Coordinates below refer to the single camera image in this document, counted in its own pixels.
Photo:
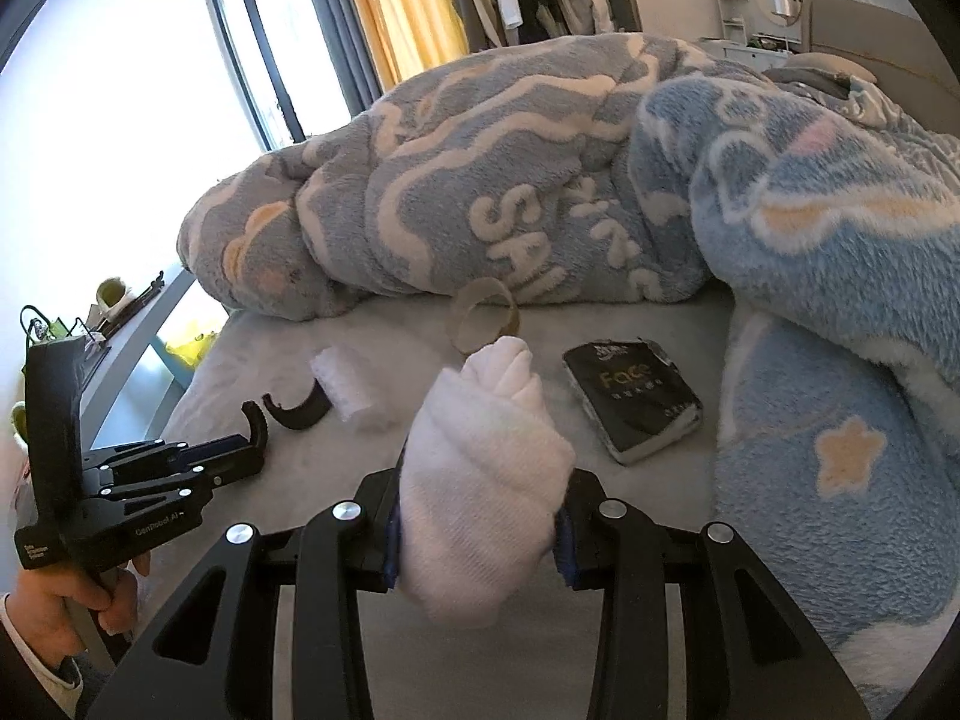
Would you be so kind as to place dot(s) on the grey bed headboard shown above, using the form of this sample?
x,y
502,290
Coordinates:
x,y
900,51

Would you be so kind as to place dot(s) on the grey curtain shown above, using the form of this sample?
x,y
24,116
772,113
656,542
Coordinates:
x,y
350,54

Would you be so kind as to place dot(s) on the green fuzzy slipper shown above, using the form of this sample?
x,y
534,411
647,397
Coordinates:
x,y
114,304
19,421

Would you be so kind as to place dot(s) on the white dresser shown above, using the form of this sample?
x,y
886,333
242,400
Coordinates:
x,y
748,37

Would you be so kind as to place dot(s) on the yellow curtain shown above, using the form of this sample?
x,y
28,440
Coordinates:
x,y
407,37

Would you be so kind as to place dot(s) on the cardboard tape core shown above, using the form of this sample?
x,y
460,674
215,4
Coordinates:
x,y
481,313

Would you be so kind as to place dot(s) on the blue fleece blanket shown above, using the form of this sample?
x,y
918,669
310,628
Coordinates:
x,y
629,168

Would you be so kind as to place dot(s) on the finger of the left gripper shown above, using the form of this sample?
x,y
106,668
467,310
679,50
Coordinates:
x,y
229,456

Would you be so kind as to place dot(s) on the black face tissue pack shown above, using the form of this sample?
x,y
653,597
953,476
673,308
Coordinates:
x,y
635,395

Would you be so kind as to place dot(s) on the operator left hand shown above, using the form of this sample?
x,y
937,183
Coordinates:
x,y
37,607

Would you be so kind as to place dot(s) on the black framed window door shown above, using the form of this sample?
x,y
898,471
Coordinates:
x,y
252,60

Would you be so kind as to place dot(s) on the yellow plastic bag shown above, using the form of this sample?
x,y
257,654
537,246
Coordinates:
x,y
190,352

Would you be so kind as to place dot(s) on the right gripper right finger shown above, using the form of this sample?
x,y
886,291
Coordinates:
x,y
693,624

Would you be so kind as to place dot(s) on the green tote bag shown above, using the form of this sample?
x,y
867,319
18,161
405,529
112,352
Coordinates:
x,y
38,328

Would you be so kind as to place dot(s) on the white sock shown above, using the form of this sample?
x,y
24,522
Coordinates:
x,y
485,471

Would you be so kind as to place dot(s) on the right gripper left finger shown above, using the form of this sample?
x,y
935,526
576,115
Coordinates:
x,y
209,651

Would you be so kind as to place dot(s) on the light blue side table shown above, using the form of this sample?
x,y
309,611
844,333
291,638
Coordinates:
x,y
124,350

